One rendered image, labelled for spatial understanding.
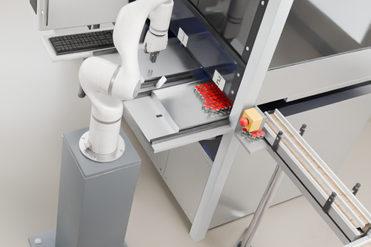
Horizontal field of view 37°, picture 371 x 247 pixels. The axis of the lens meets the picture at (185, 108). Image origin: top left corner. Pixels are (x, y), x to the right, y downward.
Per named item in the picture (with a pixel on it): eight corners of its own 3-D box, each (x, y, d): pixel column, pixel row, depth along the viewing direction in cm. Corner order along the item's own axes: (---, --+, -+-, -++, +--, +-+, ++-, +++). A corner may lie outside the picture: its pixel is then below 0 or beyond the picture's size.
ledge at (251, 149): (258, 128, 258) (259, 124, 257) (274, 147, 251) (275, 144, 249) (233, 134, 251) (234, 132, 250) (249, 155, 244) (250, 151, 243)
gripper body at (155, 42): (164, 22, 254) (160, 42, 261) (144, 26, 249) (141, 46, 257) (172, 32, 250) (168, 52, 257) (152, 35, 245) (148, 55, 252)
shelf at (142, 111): (173, 39, 297) (174, 37, 296) (245, 128, 256) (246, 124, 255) (89, 54, 274) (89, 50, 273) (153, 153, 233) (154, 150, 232)
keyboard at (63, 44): (119, 30, 304) (120, 26, 302) (129, 45, 295) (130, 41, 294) (47, 39, 285) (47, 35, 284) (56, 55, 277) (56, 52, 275)
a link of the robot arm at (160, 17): (145, 25, 246) (164, 32, 244) (149, 0, 237) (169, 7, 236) (152, 16, 252) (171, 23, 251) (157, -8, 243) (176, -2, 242)
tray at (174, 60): (178, 42, 293) (180, 37, 291) (203, 72, 278) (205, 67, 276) (120, 52, 277) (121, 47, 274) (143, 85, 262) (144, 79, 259)
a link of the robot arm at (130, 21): (99, 87, 215) (138, 102, 212) (88, 90, 203) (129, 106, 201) (141, -39, 205) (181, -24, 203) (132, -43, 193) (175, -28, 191)
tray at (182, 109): (211, 82, 273) (213, 77, 271) (240, 117, 258) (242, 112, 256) (150, 96, 257) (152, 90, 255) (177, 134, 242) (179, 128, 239)
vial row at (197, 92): (196, 92, 265) (197, 84, 262) (215, 117, 255) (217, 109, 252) (192, 92, 264) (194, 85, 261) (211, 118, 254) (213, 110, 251)
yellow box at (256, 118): (253, 118, 247) (257, 106, 243) (261, 129, 243) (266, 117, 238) (239, 121, 244) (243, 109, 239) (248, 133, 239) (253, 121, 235)
